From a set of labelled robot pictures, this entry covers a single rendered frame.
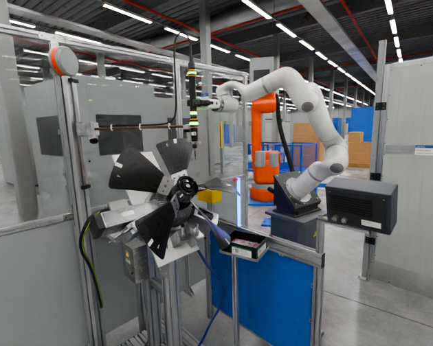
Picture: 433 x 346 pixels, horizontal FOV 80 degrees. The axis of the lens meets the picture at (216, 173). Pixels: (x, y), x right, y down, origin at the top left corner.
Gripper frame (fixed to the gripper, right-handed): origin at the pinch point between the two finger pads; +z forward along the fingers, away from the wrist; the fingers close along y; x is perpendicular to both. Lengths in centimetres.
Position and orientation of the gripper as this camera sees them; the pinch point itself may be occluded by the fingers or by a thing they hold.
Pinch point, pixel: (192, 102)
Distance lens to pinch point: 137.4
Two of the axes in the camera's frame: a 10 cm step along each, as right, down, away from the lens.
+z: -7.1, 1.4, -6.9
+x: -0.2, -9.9, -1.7
